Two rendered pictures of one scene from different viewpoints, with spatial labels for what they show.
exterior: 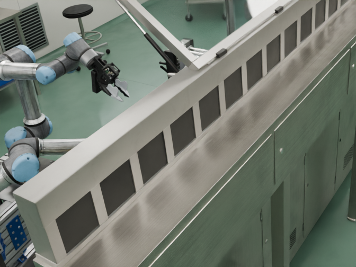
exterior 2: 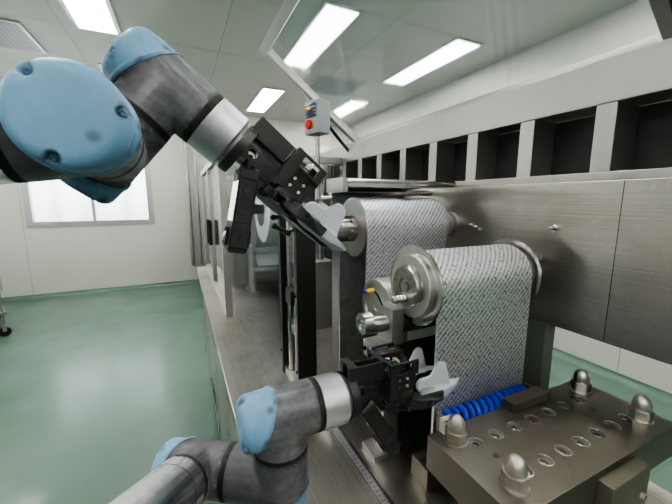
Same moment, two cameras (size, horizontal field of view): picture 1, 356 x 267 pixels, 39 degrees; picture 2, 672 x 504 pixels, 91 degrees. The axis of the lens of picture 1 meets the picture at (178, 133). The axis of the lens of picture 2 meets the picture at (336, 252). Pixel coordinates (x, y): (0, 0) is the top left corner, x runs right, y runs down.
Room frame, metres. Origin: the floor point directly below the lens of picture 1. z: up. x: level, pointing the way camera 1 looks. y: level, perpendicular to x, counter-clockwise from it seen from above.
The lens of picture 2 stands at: (1.71, 0.67, 1.41)
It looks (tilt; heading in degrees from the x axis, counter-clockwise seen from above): 9 degrees down; 295
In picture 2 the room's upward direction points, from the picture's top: straight up
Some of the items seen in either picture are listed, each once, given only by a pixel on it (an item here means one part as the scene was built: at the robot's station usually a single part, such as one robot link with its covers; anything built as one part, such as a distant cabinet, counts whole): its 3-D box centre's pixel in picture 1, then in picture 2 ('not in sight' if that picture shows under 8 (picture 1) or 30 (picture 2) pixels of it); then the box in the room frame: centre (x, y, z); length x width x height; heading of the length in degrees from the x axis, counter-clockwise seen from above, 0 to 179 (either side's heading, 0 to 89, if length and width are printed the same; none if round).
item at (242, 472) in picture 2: not in sight; (270, 475); (1.97, 0.33, 1.01); 0.11 x 0.08 x 0.11; 18
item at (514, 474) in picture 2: not in sight; (515, 470); (1.65, 0.22, 1.05); 0.04 x 0.04 x 0.04
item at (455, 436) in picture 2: not in sight; (456, 428); (1.73, 0.17, 1.05); 0.04 x 0.04 x 0.04
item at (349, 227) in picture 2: not in sight; (341, 228); (2.04, -0.06, 1.33); 0.06 x 0.06 x 0.06; 50
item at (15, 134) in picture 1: (18, 142); not in sight; (2.26, 0.83, 0.98); 0.13 x 0.12 x 0.14; 142
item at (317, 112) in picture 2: not in sight; (315, 117); (2.23, -0.29, 1.66); 0.07 x 0.07 x 0.10; 68
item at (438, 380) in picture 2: not in sight; (439, 377); (1.77, 0.14, 1.11); 0.09 x 0.03 x 0.06; 41
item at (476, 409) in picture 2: not in sight; (488, 405); (1.69, 0.04, 1.03); 0.21 x 0.04 x 0.03; 50
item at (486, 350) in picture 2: not in sight; (483, 357); (1.70, 0.03, 1.11); 0.23 x 0.01 x 0.18; 50
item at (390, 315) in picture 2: not in sight; (381, 381); (1.88, 0.09, 1.05); 0.06 x 0.05 x 0.31; 50
